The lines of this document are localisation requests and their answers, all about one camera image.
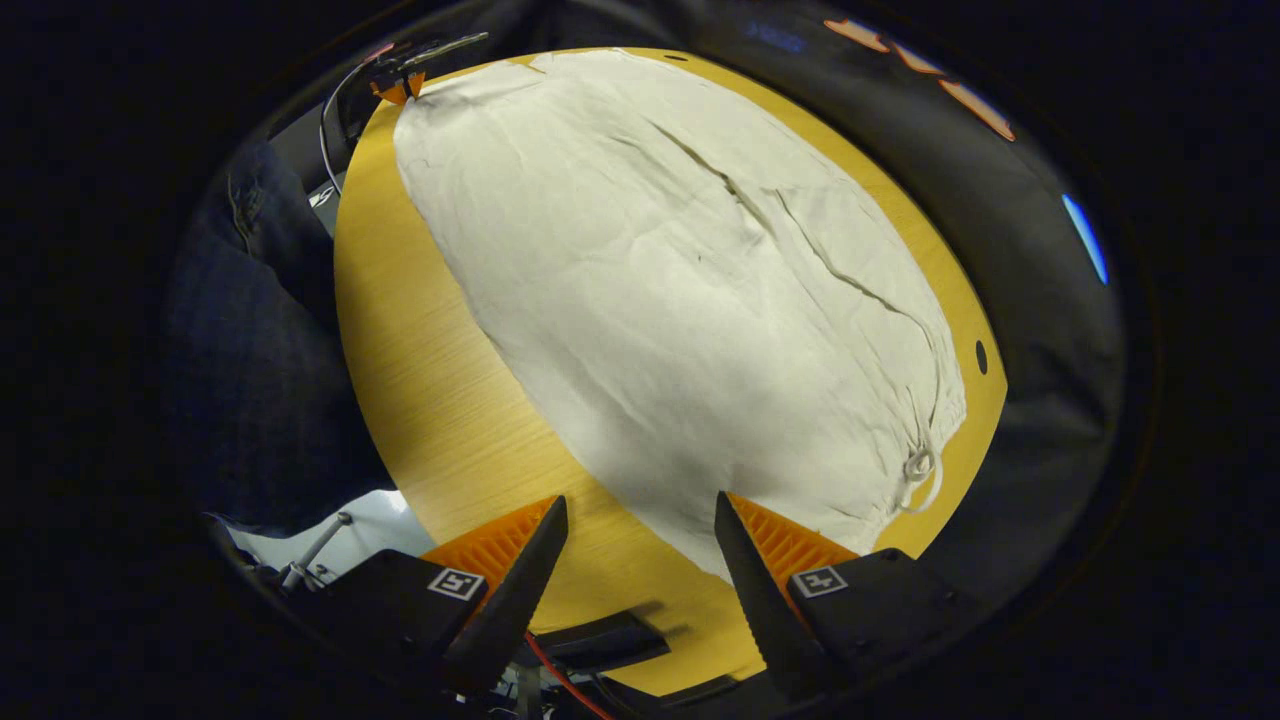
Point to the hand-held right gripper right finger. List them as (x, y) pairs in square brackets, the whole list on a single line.
[(760, 600)]

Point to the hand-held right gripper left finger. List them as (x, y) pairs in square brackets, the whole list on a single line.
[(520, 600)]

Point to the black under-table bracket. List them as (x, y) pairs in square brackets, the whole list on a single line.
[(610, 640)]

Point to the person's dark blue trousers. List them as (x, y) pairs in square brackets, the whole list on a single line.
[(260, 380)]

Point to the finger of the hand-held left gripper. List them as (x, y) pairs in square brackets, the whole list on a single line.
[(390, 92), (416, 84)]

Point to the black backdrop cloth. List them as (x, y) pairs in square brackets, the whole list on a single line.
[(1040, 300)]

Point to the white jeans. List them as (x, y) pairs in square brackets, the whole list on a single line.
[(650, 300)]

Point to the metal rod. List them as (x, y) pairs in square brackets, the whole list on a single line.
[(318, 548)]

